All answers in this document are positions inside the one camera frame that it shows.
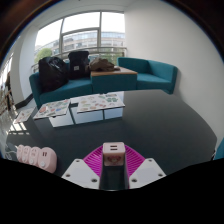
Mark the wooden-topped teal side table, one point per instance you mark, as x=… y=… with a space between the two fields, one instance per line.
x=113 y=82

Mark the pink cube charger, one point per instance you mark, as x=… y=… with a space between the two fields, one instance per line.
x=113 y=153

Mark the teal chair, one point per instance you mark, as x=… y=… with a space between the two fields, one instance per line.
x=220 y=150

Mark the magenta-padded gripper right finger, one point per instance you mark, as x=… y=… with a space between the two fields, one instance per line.
x=146 y=171

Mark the metal window railing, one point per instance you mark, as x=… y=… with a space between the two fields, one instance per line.
x=113 y=50

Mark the teal sofa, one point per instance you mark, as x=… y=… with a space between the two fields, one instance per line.
x=73 y=88

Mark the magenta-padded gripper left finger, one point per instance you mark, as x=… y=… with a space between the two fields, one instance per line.
x=80 y=172

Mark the small colourful sticker sheet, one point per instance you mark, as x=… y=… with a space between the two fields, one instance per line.
x=24 y=115

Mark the black backpack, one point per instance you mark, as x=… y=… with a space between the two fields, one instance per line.
x=78 y=65

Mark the black plastic bag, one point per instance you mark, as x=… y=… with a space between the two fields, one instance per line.
x=52 y=75

